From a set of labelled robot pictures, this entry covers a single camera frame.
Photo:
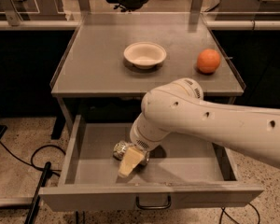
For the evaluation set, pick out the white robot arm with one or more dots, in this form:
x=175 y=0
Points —
x=179 y=107

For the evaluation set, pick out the black pole stand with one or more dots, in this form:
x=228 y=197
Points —
x=36 y=199

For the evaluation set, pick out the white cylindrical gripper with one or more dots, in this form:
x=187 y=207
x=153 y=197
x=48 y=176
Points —
x=142 y=139

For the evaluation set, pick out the orange fruit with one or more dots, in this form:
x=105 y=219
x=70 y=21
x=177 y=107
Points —
x=208 y=61

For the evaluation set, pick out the white paper bowl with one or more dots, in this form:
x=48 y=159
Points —
x=145 y=55

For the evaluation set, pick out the grey open top drawer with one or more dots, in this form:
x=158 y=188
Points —
x=195 y=173

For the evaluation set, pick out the black drawer handle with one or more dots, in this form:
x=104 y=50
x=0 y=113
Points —
x=150 y=204

